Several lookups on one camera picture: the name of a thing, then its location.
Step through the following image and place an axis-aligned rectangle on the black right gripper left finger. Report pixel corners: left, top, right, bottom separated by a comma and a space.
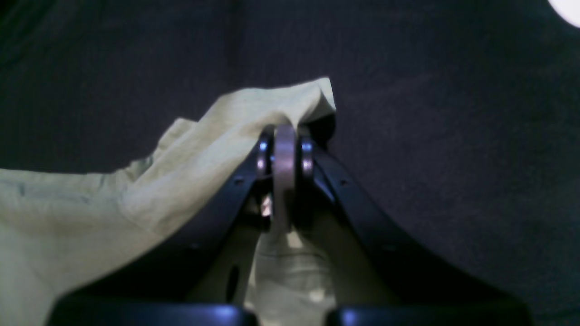
50, 127, 274, 317

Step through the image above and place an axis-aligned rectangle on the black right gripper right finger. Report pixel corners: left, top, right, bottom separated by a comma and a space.
297, 135, 530, 317

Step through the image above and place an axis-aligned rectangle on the light green T-shirt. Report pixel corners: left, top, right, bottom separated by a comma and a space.
0, 77, 336, 326

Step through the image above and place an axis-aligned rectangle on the black table cloth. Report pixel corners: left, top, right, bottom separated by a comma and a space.
1, 0, 580, 326

